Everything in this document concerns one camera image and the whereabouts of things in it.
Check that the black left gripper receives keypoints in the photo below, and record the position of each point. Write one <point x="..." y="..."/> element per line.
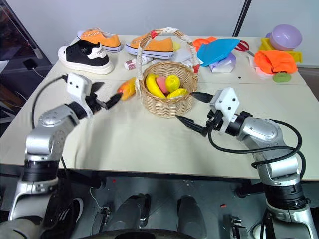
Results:
<point x="96" y="103"/>

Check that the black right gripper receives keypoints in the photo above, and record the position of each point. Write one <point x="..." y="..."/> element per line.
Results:
<point x="215" y="120"/>

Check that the orange yellow toy mango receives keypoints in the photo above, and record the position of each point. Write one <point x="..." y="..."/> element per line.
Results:
<point x="127" y="88"/>

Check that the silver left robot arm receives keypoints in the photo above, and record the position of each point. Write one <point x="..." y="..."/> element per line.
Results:
<point x="49" y="139"/>

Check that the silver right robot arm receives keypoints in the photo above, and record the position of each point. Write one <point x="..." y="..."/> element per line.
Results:
<point x="264" y="132"/>

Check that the long yellow toy fruit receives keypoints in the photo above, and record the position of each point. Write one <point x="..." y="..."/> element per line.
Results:
<point x="178" y="92"/>

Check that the small white pink can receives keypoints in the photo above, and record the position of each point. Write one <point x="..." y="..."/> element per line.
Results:
<point x="130" y="64"/>

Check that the round yellow toy lemon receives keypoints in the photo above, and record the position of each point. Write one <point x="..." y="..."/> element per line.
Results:
<point x="172" y="82"/>

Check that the black and white sneaker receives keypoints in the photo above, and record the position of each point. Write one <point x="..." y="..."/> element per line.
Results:
<point x="82" y="56"/>

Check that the pink toy peach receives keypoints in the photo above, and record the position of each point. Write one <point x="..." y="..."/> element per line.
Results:
<point x="162" y="83"/>

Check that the yellow toy banana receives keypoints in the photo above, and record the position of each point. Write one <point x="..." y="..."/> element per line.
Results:
<point x="152" y="85"/>

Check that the white and purple box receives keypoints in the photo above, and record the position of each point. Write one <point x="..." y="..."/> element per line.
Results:
<point x="223" y="66"/>

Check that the small white bottle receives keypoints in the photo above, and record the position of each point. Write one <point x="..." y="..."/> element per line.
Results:
<point x="147" y="60"/>

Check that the orange canvas sneaker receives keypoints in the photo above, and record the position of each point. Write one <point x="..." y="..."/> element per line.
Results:
<point x="102" y="39"/>
<point x="157" y="47"/>

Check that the white plastic bag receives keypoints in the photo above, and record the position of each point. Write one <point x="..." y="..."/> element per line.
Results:
<point x="185" y="56"/>

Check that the blue cloth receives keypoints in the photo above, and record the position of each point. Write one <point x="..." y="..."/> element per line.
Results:
<point x="216" y="51"/>

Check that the small yellow object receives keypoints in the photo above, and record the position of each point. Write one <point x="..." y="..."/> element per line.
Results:
<point x="176" y="45"/>

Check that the orange cloth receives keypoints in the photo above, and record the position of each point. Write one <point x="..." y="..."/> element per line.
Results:
<point x="203" y="41"/>

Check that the white pink cloth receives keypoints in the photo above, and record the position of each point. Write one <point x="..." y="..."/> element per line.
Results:
<point x="260" y="72"/>

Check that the green rounded object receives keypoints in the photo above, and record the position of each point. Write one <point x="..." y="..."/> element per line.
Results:
<point x="281" y="77"/>

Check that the black tripod pole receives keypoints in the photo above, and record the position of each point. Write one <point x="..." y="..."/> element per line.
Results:
<point x="240" y="20"/>

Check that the dark glass cabinet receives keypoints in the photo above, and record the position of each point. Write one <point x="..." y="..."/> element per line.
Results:
<point x="17" y="42"/>

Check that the dark rounded shape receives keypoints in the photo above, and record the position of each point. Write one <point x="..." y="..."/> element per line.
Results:
<point x="189" y="216"/>

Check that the yellow plastic container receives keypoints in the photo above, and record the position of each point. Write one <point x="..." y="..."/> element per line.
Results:
<point x="297" y="56"/>

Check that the large purple bowl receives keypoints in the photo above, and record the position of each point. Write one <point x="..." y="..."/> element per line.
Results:
<point x="286" y="36"/>

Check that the black sneaker with white stripes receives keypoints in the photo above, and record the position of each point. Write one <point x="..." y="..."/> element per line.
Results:
<point x="72" y="211"/>

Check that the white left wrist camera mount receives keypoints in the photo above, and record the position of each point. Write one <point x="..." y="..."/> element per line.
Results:
<point x="78" y="85"/>

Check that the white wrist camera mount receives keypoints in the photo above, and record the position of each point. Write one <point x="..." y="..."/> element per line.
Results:
<point x="228" y="102"/>
<point x="78" y="85"/>

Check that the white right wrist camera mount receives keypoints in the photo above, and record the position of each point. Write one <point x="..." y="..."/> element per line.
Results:
<point x="228" y="102"/>

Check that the black table frame bar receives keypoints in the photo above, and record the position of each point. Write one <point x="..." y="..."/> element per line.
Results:
<point x="154" y="176"/>

